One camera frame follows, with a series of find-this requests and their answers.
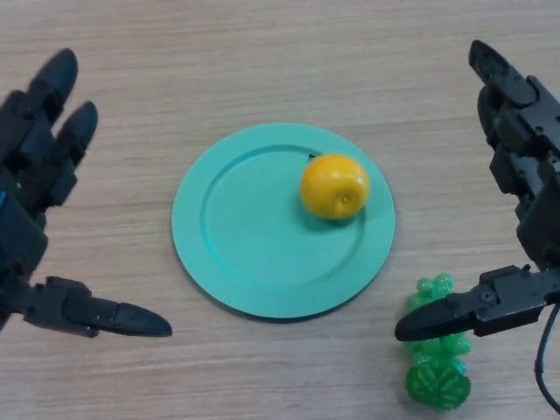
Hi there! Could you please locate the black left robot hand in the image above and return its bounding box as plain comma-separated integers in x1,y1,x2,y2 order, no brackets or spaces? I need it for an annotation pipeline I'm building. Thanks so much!
0,47,173,339

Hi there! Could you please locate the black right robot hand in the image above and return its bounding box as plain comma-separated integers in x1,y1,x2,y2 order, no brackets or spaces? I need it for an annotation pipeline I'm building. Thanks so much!
394,39,560,343

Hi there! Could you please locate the yellow pear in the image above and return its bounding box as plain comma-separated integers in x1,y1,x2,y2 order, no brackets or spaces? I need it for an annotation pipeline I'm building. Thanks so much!
298,152,371,221

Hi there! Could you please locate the green round plate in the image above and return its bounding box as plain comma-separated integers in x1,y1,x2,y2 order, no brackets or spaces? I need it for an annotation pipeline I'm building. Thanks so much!
171,122,396,323

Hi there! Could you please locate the green plastic grape bunch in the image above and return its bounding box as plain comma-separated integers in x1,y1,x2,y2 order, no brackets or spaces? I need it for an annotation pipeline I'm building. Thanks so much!
404,273,473,412

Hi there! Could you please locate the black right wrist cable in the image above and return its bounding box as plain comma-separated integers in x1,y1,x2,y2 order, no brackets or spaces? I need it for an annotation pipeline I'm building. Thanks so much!
534,301,560,406

